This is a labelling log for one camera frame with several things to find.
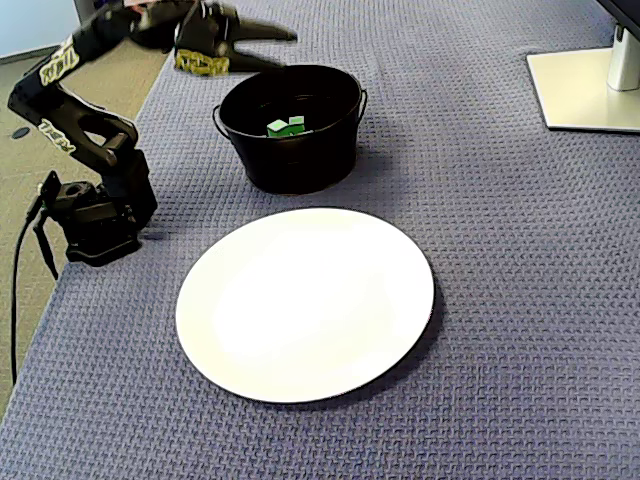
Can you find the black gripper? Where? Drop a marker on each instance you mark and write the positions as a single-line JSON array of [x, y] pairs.
[[226, 46]]

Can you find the green cube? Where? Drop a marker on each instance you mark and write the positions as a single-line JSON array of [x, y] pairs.
[[297, 125], [276, 128]]

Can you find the black robot arm with stickers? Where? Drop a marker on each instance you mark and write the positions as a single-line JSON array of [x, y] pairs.
[[115, 200]]

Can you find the white round plate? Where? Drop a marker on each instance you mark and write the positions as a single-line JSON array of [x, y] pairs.
[[275, 325]]

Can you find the black metal bucket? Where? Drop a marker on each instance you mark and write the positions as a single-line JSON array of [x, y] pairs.
[[300, 160]]

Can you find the black floor outlet disc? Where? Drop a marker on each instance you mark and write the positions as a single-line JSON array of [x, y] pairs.
[[20, 133]]

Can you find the white monitor stand base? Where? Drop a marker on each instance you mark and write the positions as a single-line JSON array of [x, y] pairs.
[[575, 90]]

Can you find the blue-grey woven table cloth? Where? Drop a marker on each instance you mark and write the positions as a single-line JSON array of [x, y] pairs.
[[500, 300]]

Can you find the silver monitor stand column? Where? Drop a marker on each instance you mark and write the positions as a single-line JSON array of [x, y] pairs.
[[622, 60]]

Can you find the dark monitor screen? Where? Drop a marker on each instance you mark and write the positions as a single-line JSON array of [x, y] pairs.
[[625, 7]]

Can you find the white wall panel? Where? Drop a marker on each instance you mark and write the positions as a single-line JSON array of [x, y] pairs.
[[30, 25]]

